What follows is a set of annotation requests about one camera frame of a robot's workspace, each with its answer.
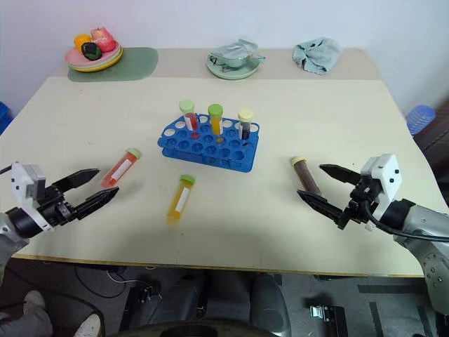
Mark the orange toy fruit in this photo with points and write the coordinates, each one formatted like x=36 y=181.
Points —
x=81 y=40

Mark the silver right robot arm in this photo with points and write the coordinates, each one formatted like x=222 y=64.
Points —
x=421 y=238

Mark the stack of coloured plates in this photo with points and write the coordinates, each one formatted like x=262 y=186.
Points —
x=94 y=61

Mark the orange liquid tube green cap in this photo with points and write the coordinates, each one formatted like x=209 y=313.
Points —
x=216 y=121
x=180 y=199

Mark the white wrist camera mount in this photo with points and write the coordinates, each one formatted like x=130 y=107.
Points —
x=384 y=179
x=26 y=189

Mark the blue test tube rack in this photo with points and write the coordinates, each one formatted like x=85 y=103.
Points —
x=210 y=142

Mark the brown liquid tube yellow cap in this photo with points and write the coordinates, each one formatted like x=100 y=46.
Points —
x=306 y=175

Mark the green placemat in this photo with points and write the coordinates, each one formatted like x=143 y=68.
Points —
x=126 y=66

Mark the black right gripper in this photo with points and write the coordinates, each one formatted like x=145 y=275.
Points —
x=363 y=201

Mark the metal caster bracket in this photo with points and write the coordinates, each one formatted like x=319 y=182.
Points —
x=324 y=312
x=147 y=293

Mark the dark liquid tube yellow cap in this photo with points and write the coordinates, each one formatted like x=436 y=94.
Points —
x=245 y=124

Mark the blue plastic crate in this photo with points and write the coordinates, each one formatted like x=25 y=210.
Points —
x=4 y=116

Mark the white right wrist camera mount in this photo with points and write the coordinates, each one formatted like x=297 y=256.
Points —
x=384 y=179

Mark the white shoe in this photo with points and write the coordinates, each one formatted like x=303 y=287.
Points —
x=35 y=302
x=89 y=326

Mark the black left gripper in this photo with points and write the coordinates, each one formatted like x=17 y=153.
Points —
x=56 y=207

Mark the dark rounded robot base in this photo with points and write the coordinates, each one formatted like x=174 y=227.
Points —
x=210 y=309

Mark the grey cloth in bowl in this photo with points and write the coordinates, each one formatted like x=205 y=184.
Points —
x=238 y=49

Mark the black green toy fruit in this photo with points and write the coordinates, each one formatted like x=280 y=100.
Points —
x=91 y=51

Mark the red liquid tube green cap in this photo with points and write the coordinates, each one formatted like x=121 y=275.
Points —
x=189 y=117
x=120 y=168

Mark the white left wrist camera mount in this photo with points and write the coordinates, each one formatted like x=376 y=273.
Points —
x=26 y=189

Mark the blue plastic stool stack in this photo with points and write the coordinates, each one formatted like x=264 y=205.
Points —
x=421 y=117

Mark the pale green plate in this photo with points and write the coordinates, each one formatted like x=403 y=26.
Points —
x=231 y=72

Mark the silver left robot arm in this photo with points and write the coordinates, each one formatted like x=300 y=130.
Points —
x=10 y=228

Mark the crumpled light blue cloth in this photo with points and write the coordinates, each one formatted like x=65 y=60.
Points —
x=317 y=54

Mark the pink toy fruit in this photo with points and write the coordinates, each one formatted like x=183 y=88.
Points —
x=103 y=38

